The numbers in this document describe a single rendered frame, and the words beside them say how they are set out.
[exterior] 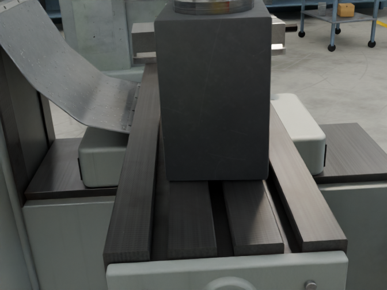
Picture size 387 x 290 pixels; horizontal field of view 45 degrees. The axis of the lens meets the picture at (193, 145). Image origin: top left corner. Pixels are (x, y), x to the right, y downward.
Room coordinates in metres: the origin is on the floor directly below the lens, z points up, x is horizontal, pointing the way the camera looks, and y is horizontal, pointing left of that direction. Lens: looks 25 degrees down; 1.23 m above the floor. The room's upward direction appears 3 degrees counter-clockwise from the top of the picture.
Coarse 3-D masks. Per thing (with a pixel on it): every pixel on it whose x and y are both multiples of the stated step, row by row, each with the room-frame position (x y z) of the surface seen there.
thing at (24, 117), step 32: (0, 0) 0.94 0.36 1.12; (0, 64) 0.86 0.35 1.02; (0, 96) 0.83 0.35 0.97; (32, 96) 1.02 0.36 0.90; (0, 128) 0.81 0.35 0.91; (32, 128) 0.98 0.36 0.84; (0, 160) 0.80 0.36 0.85; (32, 160) 0.94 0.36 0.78; (0, 192) 0.79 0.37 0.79; (0, 224) 0.77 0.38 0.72; (0, 256) 0.77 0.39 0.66; (0, 288) 0.76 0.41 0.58; (32, 288) 0.80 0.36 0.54
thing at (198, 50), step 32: (192, 0) 0.52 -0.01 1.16; (224, 0) 0.51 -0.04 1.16; (256, 0) 0.59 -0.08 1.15; (160, 32) 0.49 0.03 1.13; (192, 32) 0.48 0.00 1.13; (224, 32) 0.48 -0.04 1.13; (256, 32) 0.48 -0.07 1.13; (160, 64) 0.49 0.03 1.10; (192, 64) 0.48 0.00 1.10; (224, 64) 0.48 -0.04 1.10; (256, 64) 0.48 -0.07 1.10; (160, 96) 0.49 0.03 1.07; (192, 96) 0.48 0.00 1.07; (224, 96) 0.48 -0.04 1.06; (256, 96) 0.48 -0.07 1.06; (192, 128) 0.48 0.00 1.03; (224, 128) 0.48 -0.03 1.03; (256, 128) 0.48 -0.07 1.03; (192, 160) 0.48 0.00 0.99; (224, 160) 0.48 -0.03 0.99; (256, 160) 0.48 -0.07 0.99
